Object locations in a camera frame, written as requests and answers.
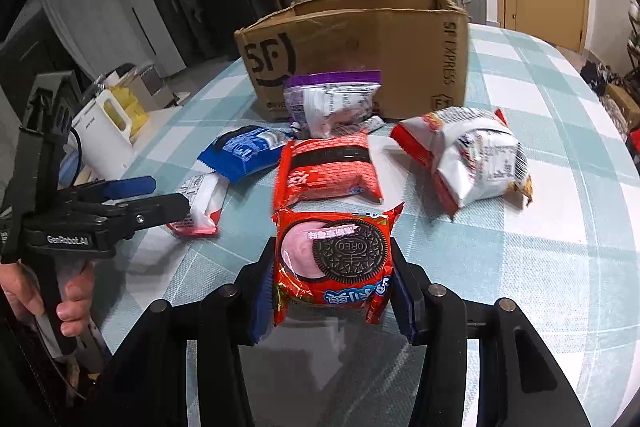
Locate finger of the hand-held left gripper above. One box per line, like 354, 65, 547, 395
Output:
57, 176, 157, 204
100, 193, 192, 242

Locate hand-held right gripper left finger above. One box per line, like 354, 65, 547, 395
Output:
85, 236, 278, 427

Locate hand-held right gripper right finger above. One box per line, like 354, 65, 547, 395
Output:
389, 237, 591, 427

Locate white pink snack packet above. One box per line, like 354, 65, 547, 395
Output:
166, 172, 227, 239

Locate red cookie packet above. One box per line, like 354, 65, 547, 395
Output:
271, 202, 405, 327

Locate blue cookie packet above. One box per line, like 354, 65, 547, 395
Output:
197, 125, 294, 184

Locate red wafer packet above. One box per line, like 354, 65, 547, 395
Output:
271, 133, 385, 214

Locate white red chips bag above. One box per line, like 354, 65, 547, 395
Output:
390, 107, 534, 221

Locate purple white snack packet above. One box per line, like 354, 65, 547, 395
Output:
283, 69, 382, 140

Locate brown cardboard box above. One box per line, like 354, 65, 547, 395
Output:
235, 0, 471, 122

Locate person's left hand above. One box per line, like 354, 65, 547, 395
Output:
0, 258, 97, 337

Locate white electric kettle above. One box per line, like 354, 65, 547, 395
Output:
70, 89, 136, 180

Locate bright yellow bag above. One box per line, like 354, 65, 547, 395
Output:
112, 84, 150, 132

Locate small cardboard box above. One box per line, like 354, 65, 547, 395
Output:
605, 84, 640, 128

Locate scattered dark shoes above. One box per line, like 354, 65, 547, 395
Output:
582, 59, 626, 98

